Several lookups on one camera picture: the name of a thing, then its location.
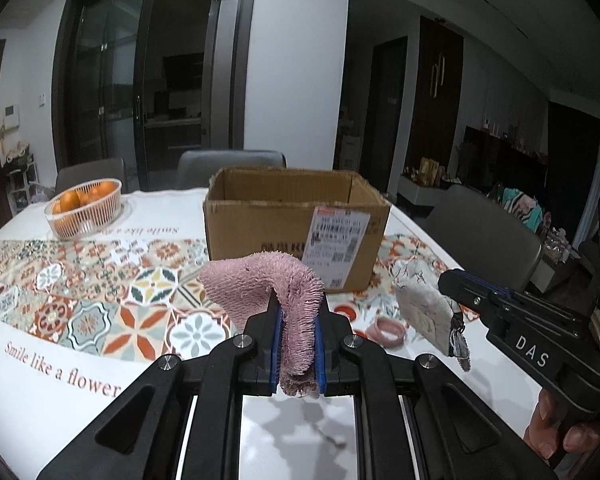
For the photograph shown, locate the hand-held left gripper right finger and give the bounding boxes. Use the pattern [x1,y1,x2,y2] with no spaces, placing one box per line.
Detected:
[314,310,558,480]

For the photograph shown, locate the tall dark cabinet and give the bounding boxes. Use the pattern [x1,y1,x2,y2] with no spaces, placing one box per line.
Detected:
[410,15,464,182]

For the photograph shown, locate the pink fluffy sock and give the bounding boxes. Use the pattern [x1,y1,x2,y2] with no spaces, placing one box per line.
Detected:
[366,316,407,345]

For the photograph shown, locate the white plastic basket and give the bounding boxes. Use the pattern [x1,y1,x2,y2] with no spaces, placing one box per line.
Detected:
[44,178,123,240]

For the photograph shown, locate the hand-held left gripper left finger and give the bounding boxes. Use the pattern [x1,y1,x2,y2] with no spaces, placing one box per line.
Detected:
[35,292,286,480]

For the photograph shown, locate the silver refrigerator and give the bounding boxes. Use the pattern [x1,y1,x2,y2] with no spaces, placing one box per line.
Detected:
[202,0,239,152]

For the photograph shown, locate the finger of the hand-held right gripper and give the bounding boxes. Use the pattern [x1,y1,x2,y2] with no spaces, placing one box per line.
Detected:
[437,269,518,326]

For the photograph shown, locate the brown cardboard box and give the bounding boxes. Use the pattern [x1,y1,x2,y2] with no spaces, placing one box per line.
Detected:
[202,166,392,293]

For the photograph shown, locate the dark interior door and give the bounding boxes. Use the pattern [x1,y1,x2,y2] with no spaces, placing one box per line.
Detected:
[360,36,409,187]

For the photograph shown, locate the teal pink clothes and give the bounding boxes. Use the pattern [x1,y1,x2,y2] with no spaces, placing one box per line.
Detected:
[487,187,543,234]

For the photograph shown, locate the clear plastic bag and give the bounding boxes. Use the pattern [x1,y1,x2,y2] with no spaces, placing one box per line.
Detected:
[540,225,574,264]

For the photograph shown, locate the white low cabinet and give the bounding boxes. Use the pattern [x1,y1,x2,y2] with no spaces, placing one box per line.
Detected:
[397,172,456,206]

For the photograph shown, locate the pink fuzzy cloth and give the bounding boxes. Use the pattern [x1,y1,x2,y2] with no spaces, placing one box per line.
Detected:
[198,251,327,398]

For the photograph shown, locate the person's right hand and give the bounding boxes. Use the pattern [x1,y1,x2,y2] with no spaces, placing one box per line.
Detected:
[522,389,600,480]

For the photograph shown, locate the white shoe rack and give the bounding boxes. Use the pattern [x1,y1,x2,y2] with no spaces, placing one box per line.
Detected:
[0,145,39,216]

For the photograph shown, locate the dark sliding glass door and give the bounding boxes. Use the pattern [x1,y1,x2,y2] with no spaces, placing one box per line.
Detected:
[52,0,258,192]

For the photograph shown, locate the grey dining chair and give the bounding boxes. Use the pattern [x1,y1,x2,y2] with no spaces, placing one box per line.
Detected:
[55,157,126,196]
[176,149,287,191]
[422,185,543,293]

